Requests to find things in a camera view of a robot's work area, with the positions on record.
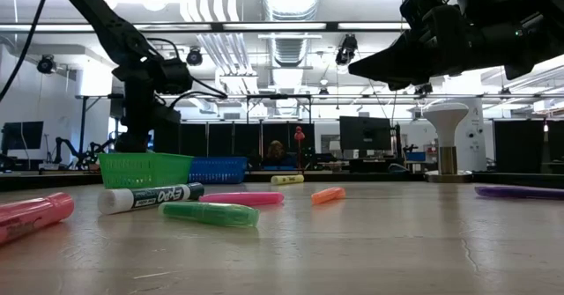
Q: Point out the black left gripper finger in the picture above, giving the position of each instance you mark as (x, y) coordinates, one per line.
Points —
(132, 145)

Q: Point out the green Expo dry-erase marker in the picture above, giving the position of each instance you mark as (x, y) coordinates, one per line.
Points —
(145, 198)

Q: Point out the green highlighter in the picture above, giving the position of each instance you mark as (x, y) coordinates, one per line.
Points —
(211, 213)

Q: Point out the pink slim highlighter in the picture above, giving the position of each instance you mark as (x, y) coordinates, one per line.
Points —
(242, 198)

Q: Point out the pink Sharpie highlighter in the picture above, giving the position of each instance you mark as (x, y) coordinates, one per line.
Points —
(31, 218)

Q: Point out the orange highlighter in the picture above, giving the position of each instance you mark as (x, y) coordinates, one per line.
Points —
(328, 195)

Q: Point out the purple slim highlighter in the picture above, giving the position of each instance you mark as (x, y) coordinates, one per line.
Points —
(520, 191)

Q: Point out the background black robot arm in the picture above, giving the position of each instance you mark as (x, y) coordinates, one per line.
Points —
(99, 147)
(59, 143)

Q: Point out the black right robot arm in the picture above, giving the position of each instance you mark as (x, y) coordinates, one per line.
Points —
(520, 26)

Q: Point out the black ceiling spotlight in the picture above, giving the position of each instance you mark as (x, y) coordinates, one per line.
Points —
(46, 64)
(424, 91)
(346, 50)
(194, 58)

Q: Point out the green plastic basket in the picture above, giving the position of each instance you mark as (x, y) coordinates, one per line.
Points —
(145, 170)

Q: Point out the black computer monitor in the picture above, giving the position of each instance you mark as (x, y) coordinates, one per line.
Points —
(365, 132)

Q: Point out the white mushroom-shaped lamp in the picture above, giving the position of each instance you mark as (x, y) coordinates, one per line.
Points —
(446, 119)

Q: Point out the blue plastic basket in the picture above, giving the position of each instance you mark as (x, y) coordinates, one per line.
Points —
(218, 170)

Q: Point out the white round pillar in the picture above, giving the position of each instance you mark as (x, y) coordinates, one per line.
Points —
(476, 132)

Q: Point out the black partition screen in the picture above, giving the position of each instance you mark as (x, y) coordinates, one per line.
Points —
(238, 141)
(520, 145)

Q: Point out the pink flamingo figure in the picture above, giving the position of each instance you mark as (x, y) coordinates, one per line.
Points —
(299, 134)

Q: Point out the person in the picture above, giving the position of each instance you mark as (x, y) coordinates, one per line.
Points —
(276, 149)

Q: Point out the yellow highlighter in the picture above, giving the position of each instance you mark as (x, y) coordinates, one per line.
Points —
(286, 179)

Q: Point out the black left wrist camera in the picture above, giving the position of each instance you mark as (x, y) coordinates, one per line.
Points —
(167, 115)

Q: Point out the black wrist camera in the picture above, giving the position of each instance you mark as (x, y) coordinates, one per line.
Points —
(420, 4)
(167, 115)

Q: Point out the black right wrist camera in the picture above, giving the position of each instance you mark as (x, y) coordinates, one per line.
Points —
(420, 4)

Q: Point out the black metal frame stand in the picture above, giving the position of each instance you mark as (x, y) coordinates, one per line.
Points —
(83, 132)

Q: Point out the black overhead frame bar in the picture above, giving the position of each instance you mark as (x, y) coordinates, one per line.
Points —
(330, 25)

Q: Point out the black wall screen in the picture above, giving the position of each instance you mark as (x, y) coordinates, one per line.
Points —
(22, 135)

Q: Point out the silver ceiling air duct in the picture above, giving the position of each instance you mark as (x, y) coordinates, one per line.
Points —
(288, 0)

